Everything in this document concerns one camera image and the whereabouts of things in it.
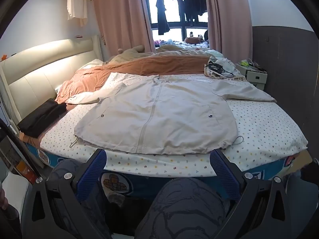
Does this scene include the black tangled cables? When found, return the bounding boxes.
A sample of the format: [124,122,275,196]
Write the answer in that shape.
[205,63,235,78]

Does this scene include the blue printed bed base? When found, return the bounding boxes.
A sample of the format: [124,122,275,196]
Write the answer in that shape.
[25,139,309,205]

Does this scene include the beige plush toy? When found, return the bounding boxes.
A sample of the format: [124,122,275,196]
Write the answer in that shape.
[117,45,146,56]

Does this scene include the beige zip jacket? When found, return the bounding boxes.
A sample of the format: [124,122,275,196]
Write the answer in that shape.
[66,73,277,155]

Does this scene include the black folded clothes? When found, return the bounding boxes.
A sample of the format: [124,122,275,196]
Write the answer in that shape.
[17,98,68,138]

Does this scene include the floral bed sheet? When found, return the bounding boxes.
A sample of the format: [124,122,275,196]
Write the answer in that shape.
[40,73,308,178]

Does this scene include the dark framed window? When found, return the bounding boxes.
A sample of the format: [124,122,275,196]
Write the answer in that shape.
[143,0,210,43]

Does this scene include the white cushion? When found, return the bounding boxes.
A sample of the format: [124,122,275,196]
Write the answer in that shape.
[0,172,30,215]

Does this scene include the cream padded headboard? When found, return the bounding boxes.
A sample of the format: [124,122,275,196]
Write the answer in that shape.
[0,36,104,127]

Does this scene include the person's right leg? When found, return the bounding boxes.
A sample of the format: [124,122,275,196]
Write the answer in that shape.
[135,177,227,239]

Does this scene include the white hanging garment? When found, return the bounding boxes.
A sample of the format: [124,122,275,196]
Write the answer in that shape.
[67,0,88,26]

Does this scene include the printed cloth pile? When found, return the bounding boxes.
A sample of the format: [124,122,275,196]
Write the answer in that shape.
[204,56,246,80]

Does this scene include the beige duvet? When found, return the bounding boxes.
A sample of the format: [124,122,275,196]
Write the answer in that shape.
[107,45,217,64]

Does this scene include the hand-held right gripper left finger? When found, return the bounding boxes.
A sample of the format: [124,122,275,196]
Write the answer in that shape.
[22,148,112,239]

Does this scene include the orange blanket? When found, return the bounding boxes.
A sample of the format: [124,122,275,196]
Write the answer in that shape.
[19,55,212,143]

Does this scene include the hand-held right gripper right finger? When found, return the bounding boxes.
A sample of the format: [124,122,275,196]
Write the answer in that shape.
[209,149,299,239]

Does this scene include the dark hanging garment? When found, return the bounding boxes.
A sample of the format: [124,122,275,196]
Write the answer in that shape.
[155,0,170,36]

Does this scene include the dark hanging garments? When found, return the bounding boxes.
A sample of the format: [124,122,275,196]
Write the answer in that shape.
[183,0,208,25]

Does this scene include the white bedside box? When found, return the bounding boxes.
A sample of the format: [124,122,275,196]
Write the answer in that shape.
[235,60,268,90]

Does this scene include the brown teddy bear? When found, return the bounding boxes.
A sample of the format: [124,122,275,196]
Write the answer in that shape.
[184,31,202,45]

